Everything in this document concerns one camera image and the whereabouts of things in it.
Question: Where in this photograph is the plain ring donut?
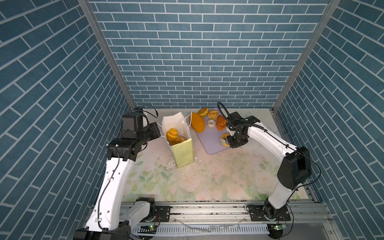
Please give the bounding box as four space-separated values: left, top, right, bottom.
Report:
220 133 230 147

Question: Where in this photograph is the orange egg tart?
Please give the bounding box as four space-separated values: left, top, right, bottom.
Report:
166 128 179 142

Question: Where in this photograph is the brown croissant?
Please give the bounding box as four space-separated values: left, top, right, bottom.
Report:
216 115 228 132

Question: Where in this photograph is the green floral paper bag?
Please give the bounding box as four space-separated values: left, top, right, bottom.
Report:
158 112 194 168

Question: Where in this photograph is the white chocolate drizzle donut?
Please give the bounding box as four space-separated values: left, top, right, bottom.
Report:
206 119 217 128

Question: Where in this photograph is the long oval orange bread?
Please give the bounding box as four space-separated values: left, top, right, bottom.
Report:
191 112 205 133

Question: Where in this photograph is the large orange loaf chunk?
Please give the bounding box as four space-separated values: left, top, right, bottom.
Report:
170 137 185 146

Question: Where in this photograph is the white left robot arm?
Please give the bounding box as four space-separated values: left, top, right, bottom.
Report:
73 123 161 240

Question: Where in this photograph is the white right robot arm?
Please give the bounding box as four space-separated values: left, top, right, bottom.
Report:
226 112 312 221

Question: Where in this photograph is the lilac plastic tray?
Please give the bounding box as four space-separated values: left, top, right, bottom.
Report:
196 116 229 155

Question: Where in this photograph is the pale puff pastry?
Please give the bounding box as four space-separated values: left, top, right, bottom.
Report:
207 110 219 120

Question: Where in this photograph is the yellow tart shell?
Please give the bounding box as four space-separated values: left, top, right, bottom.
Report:
198 108 209 117

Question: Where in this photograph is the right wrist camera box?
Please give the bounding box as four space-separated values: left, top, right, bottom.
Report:
227 112 243 128

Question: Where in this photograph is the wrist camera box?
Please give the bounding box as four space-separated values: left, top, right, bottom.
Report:
227 112 243 128
120 112 148 139

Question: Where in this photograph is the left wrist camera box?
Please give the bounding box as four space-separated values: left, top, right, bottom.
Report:
120 112 148 139

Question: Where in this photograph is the white vented cable duct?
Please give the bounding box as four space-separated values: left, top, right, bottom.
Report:
132 224 270 237

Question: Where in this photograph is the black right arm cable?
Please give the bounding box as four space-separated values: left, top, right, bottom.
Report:
216 101 322 202

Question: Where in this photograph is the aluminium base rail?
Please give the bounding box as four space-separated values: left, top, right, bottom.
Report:
78 200 343 240

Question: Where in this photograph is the aluminium left corner post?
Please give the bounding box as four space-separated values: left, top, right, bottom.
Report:
78 0 136 109

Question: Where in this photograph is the aluminium corner post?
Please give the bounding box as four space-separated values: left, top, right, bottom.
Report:
272 0 341 114
78 0 136 109

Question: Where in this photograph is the aluminium right corner post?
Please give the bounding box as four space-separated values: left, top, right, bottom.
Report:
272 0 341 114

